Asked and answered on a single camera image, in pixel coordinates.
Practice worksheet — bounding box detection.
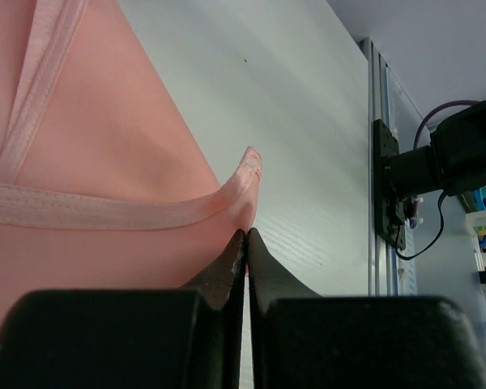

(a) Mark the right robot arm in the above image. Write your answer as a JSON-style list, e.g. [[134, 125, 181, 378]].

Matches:
[[382, 100, 486, 198]]

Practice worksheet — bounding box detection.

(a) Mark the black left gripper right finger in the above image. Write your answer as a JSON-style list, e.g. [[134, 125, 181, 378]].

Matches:
[[247, 229, 486, 388]]

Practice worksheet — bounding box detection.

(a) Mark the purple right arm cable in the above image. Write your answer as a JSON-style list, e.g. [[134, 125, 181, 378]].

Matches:
[[413, 99, 477, 151]]

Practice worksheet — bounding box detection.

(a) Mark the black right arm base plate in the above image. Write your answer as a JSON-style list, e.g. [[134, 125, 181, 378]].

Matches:
[[373, 119, 406, 251]]

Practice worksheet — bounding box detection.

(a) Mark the pink cloth napkin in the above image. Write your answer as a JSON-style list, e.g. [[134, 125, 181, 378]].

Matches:
[[0, 1, 261, 326]]

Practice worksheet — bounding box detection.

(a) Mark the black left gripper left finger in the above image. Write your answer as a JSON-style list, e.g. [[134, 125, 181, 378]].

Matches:
[[0, 231, 245, 388]]

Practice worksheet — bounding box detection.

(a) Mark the aluminium front rail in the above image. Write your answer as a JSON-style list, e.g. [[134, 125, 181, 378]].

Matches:
[[359, 38, 418, 297]]

